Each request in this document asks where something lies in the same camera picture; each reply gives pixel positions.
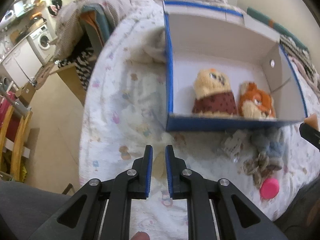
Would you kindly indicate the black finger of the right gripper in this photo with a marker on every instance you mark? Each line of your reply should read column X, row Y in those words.
column 310, row 134

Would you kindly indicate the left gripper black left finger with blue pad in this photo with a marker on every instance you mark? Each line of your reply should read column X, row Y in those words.
column 101, row 209

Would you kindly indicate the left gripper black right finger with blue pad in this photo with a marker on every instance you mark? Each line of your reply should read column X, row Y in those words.
column 216, row 209

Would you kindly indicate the grey blue plush toy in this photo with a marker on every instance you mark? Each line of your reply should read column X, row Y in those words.
column 270, row 146

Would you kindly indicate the pink round soft toy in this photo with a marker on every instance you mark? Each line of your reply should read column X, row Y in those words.
column 269, row 188

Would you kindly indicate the beige rope knot toy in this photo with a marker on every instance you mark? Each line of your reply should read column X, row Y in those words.
column 257, row 169

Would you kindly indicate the orange fox plush toy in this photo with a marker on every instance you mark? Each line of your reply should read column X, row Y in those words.
column 255, row 103

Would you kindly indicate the yellow bear plush brown outfit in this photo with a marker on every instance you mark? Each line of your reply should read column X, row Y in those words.
column 213, row 95

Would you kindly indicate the small tan cylinder toy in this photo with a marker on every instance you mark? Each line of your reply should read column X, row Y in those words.
column 312, row 121

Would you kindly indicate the person's thumb at bottom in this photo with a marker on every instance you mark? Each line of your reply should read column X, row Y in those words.
column 141, row 236

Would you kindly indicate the black white knitted blanket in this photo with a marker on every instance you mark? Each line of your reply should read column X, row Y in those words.
column 302, row 56

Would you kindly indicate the white patterned bed quilt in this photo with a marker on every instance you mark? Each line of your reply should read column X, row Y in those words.
column 124, row 111

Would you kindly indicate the white box blue tape edges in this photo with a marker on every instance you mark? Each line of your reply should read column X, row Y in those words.
column 199, row 36

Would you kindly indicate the yellow wooden chair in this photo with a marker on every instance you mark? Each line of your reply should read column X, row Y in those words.
column 14, row 132

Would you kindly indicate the green headboard cushion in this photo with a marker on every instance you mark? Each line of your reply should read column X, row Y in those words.
column 274, row 25

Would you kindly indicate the cardboard box on floor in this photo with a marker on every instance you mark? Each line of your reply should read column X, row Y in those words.
column 26, row 93

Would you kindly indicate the zebra striped cloth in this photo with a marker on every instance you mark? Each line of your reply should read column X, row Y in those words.
column 82, row 65

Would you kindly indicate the white kitchen cabinet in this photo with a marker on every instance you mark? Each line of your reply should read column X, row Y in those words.
column 21, row 64

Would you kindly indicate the white washing machine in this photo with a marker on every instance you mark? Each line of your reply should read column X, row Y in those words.
column 39, row 41

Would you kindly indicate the beige waffle blanket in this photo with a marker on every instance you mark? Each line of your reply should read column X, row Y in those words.
column 69, row 30

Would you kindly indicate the green orange folded cushion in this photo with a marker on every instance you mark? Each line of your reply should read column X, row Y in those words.
column 96, row 24

